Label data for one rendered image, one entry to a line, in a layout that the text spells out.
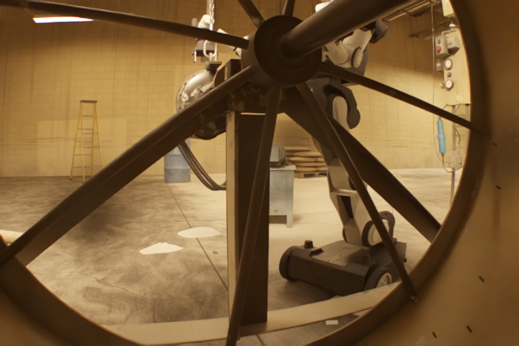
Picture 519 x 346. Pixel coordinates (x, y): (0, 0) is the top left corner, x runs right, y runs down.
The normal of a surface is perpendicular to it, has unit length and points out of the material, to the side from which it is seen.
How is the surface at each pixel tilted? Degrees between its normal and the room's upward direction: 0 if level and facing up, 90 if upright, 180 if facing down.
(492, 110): 86
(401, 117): 90
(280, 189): 90
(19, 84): 90
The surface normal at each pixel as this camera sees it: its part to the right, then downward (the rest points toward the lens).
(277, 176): -0.12, 0.06
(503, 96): -0.95, -0.01
